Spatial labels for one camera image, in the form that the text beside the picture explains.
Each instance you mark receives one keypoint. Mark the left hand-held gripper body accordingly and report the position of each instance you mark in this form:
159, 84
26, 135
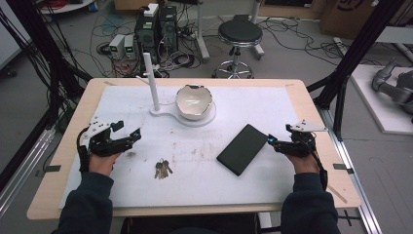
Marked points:
102, 144

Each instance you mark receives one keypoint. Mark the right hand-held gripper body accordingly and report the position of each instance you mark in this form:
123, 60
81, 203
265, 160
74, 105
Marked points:
300, 144

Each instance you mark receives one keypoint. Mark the black phone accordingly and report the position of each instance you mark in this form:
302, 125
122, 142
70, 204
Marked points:
242, 149

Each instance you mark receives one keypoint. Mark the person's left hand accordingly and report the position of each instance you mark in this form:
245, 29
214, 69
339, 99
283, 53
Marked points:
102, 163

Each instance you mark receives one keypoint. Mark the person's right hand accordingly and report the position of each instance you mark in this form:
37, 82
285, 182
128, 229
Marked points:
305, 164

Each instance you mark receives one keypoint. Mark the wooden table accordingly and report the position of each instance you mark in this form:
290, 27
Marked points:
300, 97

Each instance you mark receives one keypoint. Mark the bunch of keys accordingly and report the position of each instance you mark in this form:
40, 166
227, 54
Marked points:
162, 169

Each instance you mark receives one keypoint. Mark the grey power supply unit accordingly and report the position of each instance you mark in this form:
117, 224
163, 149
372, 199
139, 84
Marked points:
116, 47
130, 47

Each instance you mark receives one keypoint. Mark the white table mat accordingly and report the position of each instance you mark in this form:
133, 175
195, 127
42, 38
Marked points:
201, 182

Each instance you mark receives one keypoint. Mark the white platform board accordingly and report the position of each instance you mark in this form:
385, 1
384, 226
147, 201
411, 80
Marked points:
383, 117

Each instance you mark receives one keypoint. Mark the black computer tower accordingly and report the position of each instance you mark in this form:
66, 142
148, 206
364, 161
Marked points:
146, 39
168, 29

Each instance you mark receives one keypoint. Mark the white power strip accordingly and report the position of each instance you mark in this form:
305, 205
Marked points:
341, 45

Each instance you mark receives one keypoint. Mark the white desk leg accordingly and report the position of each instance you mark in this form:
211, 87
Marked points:
258, 29
202, 32

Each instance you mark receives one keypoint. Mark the black round stool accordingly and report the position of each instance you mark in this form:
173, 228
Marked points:
240, 32

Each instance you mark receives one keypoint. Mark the white box on tower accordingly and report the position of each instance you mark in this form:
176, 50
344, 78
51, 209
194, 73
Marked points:
151, 9

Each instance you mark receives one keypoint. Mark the cardboard box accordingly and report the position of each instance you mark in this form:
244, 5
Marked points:
354, 16

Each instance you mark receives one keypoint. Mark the round white table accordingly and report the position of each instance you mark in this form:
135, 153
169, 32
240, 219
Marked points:
66, 6

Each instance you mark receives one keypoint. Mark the white stand with post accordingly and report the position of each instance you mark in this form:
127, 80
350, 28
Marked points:
152, 81

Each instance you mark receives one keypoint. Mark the aluminium rail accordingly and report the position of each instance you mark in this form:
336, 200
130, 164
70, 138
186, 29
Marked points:
357, 182
22, 169

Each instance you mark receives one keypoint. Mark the black metal frame post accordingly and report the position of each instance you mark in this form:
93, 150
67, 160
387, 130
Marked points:
354, 55

